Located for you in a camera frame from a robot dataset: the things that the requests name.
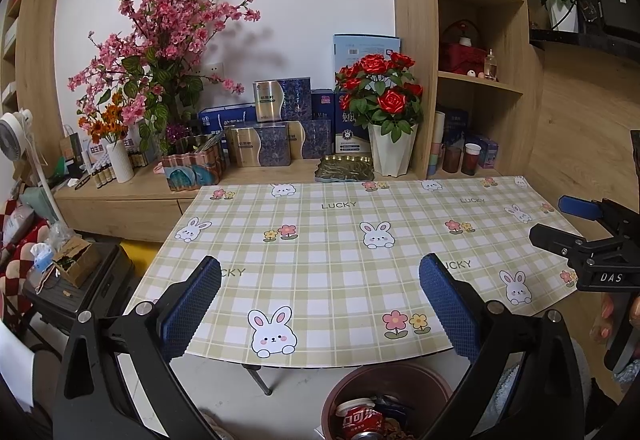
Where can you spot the checked bunny tablecloth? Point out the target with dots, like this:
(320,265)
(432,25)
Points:
(325,280)

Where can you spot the black wall shelf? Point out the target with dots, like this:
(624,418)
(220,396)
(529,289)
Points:
(585,42)

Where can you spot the pink blossom bouquet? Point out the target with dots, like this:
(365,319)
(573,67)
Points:
(165,29)

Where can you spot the small brown paper bag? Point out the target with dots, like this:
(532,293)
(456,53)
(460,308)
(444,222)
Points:
(71,149)

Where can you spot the dark brown cup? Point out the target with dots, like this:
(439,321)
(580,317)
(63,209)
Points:
(452,159)

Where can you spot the flat blue carton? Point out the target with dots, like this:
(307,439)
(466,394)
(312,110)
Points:
(225,119)

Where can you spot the light blue tall box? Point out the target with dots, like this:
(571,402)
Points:
(360,52)

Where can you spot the black suitcase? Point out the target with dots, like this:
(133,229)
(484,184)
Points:
(95,290)

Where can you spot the green gold metal tray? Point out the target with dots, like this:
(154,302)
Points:
(345,168)

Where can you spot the black box device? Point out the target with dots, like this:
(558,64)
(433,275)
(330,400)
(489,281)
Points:
(612,9)

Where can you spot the small purple box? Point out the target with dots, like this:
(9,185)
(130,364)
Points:
(489,152)

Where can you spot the wooden side shelf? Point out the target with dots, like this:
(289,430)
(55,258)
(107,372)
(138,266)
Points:
(30,69)

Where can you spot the black table leg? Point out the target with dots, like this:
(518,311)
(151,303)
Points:
(260,377)

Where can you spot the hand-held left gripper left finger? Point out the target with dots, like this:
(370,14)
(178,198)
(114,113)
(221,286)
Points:
(192,305)

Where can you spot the blue white milk box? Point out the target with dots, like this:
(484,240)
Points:
(352,139)

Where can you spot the red checked blanket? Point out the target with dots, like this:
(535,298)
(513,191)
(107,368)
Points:
(15,260)

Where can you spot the orange flower bunch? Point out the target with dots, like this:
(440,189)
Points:
(102,117)

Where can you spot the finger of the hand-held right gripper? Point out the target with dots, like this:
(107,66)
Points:
(577,207)
(555,240)

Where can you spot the brown round waste bin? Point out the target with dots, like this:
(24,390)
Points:
(390,380)

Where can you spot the dark blue shelf box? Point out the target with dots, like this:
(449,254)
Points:
(456,124)

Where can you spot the purple flower bunch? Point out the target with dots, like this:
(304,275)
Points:
(176,132)

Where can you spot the brown teal basket planter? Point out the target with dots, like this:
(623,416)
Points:
(192,169)

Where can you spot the white desk fan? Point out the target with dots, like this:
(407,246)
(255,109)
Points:
(12,134)

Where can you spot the white ribbed vase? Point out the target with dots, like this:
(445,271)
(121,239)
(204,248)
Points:
(121,162)

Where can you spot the clear plastic bag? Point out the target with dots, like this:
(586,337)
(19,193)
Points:
(61,235)

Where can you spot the dark blue carton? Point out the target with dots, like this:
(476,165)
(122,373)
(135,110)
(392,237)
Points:
(322,104)

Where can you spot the white square flower pot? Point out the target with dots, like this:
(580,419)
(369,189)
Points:
(562,17)

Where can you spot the white wall socket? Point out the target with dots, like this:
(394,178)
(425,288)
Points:
(209,68)

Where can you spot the red rose plant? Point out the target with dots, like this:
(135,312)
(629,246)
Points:
(382,94)

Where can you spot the white paper sheet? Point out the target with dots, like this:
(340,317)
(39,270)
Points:
(15,365)

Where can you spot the stack of pastel cups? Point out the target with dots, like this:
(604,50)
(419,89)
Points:
(437,144)

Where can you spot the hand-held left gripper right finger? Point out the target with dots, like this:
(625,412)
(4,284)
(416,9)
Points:
(447,307)

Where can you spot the red soda can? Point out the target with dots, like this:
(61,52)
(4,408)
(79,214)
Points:
(360,422)

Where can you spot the person's right hand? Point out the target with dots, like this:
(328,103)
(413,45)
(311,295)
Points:
(605,320)

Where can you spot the glass perfume bottle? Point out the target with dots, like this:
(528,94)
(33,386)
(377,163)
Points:
(490,65)

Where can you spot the small cardboard box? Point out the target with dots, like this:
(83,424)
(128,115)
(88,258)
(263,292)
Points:
(80,262)

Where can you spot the wooden sideboard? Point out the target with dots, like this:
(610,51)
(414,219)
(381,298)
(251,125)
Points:
(125,207)

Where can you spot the red gift basket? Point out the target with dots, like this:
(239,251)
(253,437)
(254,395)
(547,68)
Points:
(462,54)

